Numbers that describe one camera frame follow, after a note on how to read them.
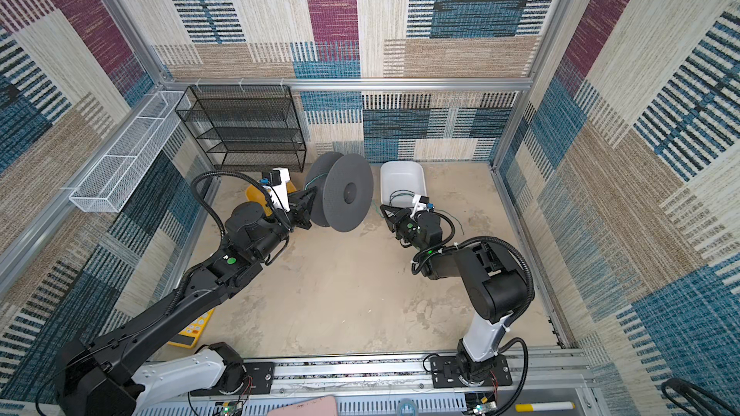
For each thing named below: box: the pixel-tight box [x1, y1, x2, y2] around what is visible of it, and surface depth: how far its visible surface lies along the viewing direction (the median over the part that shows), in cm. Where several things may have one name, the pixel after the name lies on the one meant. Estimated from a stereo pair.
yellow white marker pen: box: [514, 401, 577, 413], surface depth 70 cm
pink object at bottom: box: [266, 395, 339, 416], surface depth 70 cm
